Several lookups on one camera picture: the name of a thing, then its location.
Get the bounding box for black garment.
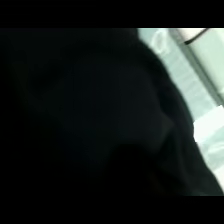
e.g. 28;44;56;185
0;27;224;197

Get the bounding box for black cable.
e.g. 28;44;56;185
184;28;210;45

